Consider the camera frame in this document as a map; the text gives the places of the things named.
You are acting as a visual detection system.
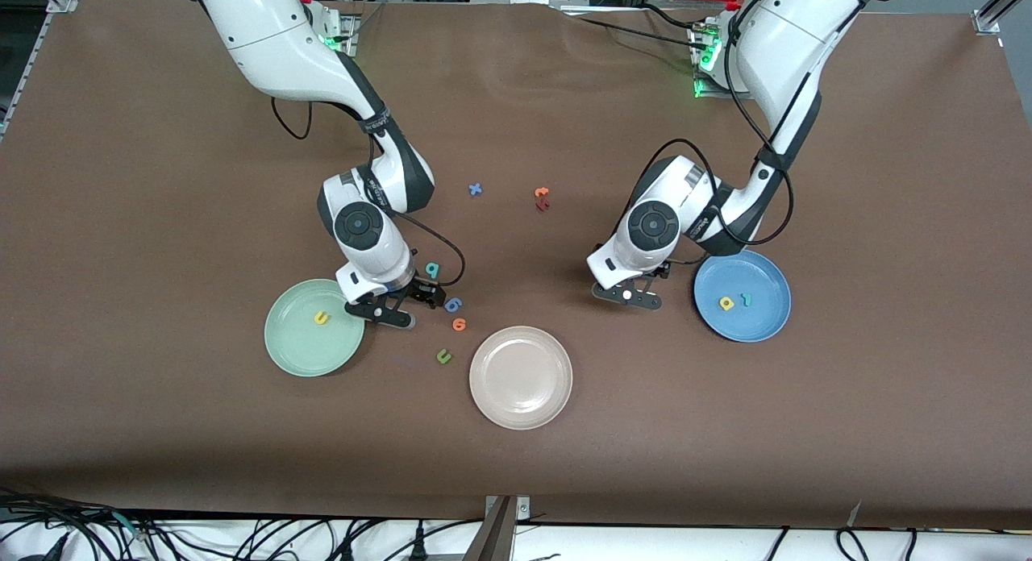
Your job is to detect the thin black cable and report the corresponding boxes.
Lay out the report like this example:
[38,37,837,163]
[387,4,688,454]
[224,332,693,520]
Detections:
[560,13,702,44]

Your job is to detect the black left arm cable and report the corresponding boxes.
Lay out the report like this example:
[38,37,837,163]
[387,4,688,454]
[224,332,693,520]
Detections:
[625,0,797,264]

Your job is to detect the small silver bracket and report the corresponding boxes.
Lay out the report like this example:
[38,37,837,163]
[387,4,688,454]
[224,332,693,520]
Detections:
[484,495,531,522]

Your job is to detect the teal cable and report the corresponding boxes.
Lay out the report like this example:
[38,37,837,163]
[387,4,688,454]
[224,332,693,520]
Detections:
[109,511,154,542]

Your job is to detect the blue plate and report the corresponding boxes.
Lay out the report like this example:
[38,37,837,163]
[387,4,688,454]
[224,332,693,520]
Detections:
[693,249,792,343]

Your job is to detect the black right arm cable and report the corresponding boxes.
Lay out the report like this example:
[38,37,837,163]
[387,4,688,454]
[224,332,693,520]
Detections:
[270,98,467,292]

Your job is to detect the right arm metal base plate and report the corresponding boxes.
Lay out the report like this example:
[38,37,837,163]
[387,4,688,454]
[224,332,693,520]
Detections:
[327,13,360,60]

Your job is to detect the dark grey metal beam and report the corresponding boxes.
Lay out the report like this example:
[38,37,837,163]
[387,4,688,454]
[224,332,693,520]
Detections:
[462,497,517,561]

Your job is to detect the green plate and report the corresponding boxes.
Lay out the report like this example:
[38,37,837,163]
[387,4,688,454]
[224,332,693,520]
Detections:
[264,279,365,377]

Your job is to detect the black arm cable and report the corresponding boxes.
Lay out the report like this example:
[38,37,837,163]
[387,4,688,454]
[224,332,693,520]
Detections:
[270,98,467,292]
[625,0,797,264]

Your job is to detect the beige plate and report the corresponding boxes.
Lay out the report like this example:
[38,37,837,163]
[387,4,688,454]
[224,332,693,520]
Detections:
[469,326,573,430]

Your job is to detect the brown table cover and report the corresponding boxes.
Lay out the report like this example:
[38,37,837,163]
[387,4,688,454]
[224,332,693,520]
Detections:
[0,0,1032,530]

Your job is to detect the looped black cable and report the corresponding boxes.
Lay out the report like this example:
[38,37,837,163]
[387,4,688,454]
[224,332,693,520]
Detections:
[837,527,878,561]

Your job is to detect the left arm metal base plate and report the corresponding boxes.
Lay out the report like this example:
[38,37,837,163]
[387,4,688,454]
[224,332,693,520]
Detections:
[689,21,755,100]

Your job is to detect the aluminium frame profile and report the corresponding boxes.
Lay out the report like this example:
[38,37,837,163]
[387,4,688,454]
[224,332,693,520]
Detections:
[972,0,1032,34]
[0,0,81,143]

